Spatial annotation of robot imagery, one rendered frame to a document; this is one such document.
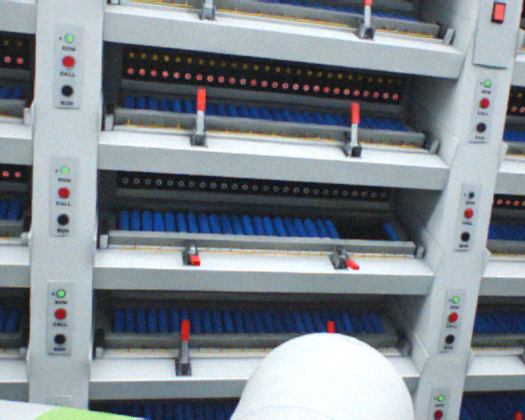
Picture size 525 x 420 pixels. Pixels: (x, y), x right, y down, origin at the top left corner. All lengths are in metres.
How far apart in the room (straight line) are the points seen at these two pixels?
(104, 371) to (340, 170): 0.53
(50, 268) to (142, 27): 0.40
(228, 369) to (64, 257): 0.35
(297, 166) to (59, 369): 0.52
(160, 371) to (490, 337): 0.67
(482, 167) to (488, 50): 0.20
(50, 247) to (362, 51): 0.60
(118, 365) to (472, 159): 0.72
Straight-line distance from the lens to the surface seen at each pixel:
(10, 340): 1.14
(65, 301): 1.03
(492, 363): 1.33
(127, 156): 0.99
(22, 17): 1.00
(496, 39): 1.17
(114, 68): 1.18
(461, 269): 1.19
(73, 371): 1.08
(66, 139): 0.99
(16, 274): 1.04
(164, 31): 0.99
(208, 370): 1.11
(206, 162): 1.00
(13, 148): 1.00
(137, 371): 1.10
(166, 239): 1.05
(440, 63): 1.13
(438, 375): 1.24
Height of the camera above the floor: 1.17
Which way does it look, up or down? 10 degrees down
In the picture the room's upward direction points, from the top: 5 degrees clockwise
